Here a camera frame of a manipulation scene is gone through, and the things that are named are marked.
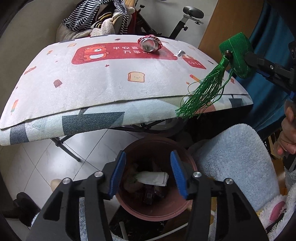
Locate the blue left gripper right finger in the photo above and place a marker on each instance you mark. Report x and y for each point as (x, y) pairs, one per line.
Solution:
(179, 174)

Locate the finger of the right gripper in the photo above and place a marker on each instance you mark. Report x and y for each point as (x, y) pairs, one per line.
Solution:
(253, 60)

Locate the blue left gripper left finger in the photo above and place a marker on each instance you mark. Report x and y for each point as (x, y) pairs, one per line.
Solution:
(117, 173)

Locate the white green paper wrapper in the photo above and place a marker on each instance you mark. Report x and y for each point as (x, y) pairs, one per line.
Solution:
(152, 178)

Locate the green tassel ornament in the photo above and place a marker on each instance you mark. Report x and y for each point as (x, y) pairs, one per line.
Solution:
(211, 87)

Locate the black plastic cutlery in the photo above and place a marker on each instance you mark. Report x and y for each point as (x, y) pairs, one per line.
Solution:
(180, 53)

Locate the crushed red soda can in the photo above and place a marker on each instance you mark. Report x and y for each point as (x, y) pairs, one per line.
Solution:
(150, 43)

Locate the brown round trash bin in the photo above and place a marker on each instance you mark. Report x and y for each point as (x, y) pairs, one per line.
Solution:
(148, 189)

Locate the right hand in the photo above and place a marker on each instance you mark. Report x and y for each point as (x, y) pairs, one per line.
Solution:
(286, 140)

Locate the blue curtain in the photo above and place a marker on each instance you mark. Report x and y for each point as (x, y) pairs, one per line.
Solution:
(273, 32)

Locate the wooden door panel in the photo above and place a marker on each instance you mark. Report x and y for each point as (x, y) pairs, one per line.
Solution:
(229, 18)

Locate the geometric pattern folding table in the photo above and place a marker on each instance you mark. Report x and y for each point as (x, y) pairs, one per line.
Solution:
(74, 122)

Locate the black exercise bike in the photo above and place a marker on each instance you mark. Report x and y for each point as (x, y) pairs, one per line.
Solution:
(169, 19)

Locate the black slipper on floor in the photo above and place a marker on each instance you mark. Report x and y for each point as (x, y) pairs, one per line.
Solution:
(24, 209)

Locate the white cartoon bear mat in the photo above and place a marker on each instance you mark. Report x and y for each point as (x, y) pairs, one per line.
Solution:
(106, 72)

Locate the beige fleece clothing pile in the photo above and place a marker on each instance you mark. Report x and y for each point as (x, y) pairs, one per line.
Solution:
(107, 24)

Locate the striped navy white garment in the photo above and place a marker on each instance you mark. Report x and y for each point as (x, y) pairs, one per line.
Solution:
(89, 13)

